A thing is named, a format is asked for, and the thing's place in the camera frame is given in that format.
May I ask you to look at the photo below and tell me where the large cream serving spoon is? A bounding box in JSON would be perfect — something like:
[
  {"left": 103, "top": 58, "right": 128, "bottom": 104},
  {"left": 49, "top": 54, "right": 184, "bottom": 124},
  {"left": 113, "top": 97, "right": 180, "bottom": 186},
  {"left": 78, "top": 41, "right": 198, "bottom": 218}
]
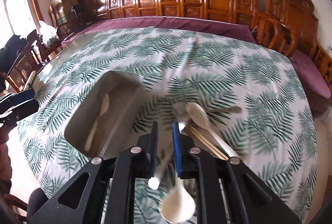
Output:
[{"left": 186, "top": 103, "right": 239, "bottom": 158}]

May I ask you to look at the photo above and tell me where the purple sofa cushion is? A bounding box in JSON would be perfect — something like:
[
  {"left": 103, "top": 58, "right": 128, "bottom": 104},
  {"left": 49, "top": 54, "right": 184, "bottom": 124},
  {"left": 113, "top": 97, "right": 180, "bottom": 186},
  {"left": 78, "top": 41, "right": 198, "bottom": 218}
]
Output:
[{"left": 61, "top": 17, "right": 256, "bottom": 47}]

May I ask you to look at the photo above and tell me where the black clothing on chair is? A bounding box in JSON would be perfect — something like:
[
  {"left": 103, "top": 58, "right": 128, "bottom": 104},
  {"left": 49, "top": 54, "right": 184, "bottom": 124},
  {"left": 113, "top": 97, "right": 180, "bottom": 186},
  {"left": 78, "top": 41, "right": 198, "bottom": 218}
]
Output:
[{"left": 0, "top": 34, "right": 28, "bottom": 74}]

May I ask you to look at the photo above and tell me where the person's left hand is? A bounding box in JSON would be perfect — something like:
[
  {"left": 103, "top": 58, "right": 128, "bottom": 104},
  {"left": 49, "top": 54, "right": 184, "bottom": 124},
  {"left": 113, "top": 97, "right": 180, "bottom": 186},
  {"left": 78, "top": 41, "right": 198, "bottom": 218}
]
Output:
[{"left": 1, "top": 125, "right": 12, "bottom": 182}]

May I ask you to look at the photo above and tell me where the white plastic bag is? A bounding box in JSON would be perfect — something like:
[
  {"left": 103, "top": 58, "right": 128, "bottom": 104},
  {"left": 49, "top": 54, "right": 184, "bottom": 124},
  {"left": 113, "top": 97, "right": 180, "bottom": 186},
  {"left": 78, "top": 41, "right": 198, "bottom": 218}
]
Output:
[{"left": 39, "top": 21, "right": 59, "bottom": 48}]

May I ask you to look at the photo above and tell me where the grey utensil tray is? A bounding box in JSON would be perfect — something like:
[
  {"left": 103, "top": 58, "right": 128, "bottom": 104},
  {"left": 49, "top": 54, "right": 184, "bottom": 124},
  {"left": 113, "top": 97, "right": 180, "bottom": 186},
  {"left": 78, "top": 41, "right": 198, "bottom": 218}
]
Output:
[{"left": 64, "top": 71, "right": 149, "bottom": 159}]

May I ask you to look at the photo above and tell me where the cream lunch box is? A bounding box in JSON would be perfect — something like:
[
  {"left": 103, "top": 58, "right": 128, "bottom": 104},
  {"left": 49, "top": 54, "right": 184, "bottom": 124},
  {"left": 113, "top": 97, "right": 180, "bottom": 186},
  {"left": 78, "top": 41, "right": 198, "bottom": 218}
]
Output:
[{"left": 23, "top": 71, "right": 43, "bottom": 92}]

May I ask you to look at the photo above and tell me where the wooden chair at left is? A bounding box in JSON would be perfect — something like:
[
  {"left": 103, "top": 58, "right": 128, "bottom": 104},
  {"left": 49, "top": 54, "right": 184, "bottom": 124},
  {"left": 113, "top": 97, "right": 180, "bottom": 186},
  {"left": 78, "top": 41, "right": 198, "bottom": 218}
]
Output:
[{"left": 1, "top": 30, "right": 61, "bottom": 92}]

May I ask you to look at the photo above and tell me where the green leaf pattern tablecloth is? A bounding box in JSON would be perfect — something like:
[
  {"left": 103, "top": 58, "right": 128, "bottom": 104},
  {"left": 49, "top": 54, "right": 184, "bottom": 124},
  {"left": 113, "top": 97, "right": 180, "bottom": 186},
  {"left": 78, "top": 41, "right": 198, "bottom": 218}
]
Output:
[{"left": 17, "top": 27, "right": 317, "bottom": 221}]

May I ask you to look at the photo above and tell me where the small cream spoon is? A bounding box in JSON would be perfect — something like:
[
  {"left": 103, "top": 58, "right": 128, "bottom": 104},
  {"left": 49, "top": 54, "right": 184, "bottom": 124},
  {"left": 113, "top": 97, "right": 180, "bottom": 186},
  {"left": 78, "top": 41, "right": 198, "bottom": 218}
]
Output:
[{"left": 84, "top": 94, "right": 109, "bottom": 152}]

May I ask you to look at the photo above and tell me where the purple armchair cushion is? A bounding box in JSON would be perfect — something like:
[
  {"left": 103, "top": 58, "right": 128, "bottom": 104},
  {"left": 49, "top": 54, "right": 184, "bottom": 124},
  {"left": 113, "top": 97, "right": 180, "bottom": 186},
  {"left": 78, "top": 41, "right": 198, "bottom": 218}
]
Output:
[{"left": 289, "top": 50, "right": 331, "bottom": 99}]

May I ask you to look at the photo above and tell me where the cream plastic fork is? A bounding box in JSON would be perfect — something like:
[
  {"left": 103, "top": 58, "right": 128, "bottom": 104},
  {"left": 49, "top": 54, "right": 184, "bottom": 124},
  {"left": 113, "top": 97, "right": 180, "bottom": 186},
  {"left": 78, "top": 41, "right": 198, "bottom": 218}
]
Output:
[{"left": 148, "top": 147, "right": 173, "bottom": 190}]

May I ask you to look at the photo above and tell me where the carved wooden armchair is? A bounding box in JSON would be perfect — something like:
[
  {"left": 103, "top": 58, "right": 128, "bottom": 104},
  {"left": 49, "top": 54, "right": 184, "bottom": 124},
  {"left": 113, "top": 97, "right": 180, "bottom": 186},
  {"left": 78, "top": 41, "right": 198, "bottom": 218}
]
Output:
[{"left": 252, "top": 0, "right": 331, "bottom": 87}]

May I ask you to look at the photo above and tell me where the metal spoon with face handle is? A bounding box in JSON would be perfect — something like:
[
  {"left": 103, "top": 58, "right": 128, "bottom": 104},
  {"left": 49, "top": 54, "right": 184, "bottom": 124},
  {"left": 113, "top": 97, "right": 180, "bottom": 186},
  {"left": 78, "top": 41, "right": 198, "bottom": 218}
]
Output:
[{"left": 173, "top": 103, "right": 243, "bottom": 130}]

